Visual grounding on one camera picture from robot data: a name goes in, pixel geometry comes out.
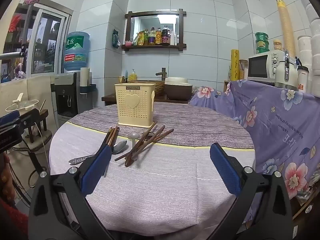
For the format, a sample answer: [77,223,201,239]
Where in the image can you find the white microwave oven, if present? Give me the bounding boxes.
[247,49,286,82]

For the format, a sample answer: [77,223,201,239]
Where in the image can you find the small dark wooden stool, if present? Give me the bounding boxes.
[27,109,49,137]

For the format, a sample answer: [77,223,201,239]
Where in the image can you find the cream plastic utensil holder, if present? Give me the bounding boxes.
[114,82,156,128]

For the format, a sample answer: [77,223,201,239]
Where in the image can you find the blue water jug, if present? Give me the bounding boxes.
[63,31,91,73]

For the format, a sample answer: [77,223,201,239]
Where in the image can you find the yellow green seasoning packet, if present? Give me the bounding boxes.
[132,32,144,46]

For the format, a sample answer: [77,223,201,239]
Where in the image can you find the white electric kettle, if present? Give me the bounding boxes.
[274,50,299,90]

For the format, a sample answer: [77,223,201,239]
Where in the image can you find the white travel mug black lid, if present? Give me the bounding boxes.
[297,65,310,93]

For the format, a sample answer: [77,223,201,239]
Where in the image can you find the silver patterned metal spoon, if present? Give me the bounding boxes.
[69,140,128,165]

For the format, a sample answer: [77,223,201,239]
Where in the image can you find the wooden faucet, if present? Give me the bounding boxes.
[155,67,168,81]

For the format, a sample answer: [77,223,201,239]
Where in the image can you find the tall stack of yellow cups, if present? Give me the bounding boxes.
[275,0,297,58]

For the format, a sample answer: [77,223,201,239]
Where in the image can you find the white cup stack in holder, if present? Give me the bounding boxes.
[80,67,93,85]

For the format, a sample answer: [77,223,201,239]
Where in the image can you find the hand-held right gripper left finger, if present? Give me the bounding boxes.
[28,144,115,240]

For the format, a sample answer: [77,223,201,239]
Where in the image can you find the beige cloth cover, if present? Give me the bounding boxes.
[0,76,58,133]

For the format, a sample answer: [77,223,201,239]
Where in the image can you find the blue cup holder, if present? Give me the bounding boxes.
[80,83,97,94]

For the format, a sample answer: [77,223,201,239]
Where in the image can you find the purple floral cloth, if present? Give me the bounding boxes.
[189,79,320,200]

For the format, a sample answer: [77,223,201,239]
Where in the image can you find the red flower picture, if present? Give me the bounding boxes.
[7,13,23,33]

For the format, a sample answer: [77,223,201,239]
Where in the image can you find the dark wooden counter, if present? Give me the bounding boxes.
[101,94,190,106]

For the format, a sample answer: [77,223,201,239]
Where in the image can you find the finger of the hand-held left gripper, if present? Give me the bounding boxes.
[20,108,41,132]
[0,110,21,128]

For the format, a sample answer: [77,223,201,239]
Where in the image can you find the green hanging packet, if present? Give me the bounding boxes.
[112,29,121,48]

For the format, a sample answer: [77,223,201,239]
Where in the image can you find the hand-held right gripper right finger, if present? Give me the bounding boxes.
[209,142,293,240]

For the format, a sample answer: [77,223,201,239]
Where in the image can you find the metal spoon with brown handle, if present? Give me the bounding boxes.
[127,132,141,161]

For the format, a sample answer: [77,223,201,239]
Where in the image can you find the stacks of white paper cups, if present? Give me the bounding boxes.
[290,0,320,97]

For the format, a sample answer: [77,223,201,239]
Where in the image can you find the yellow patterned roll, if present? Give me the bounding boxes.
[230,49,241,81]

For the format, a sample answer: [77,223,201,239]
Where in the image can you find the glass pot lid white knob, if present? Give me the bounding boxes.
[5,93,40,112]

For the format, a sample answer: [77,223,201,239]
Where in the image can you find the clear storage container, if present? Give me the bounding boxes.
[239,59,249,80]

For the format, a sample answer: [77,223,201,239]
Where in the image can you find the round white stand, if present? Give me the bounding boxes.
[11,129,53,154]

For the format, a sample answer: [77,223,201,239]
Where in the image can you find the grey water dispenser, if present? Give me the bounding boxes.
[51,72,85,121]

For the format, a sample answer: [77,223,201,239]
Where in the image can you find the woven basket basin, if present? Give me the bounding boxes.
[127,80,166,96]

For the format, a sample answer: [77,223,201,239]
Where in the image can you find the white framed window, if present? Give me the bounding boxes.
[30,7,73,75]

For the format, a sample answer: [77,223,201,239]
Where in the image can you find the silver metal bar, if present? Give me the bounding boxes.
[0,51,28,61]

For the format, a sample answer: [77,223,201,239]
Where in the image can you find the dark soy sauce bottle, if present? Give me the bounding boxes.
[161,25,171,46]

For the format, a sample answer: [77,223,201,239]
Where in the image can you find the brown pot with cream lid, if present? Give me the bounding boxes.
[164,77,193,101]

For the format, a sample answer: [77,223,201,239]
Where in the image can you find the dark wooden framed wall shelf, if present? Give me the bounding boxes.
[121,9,187,53]

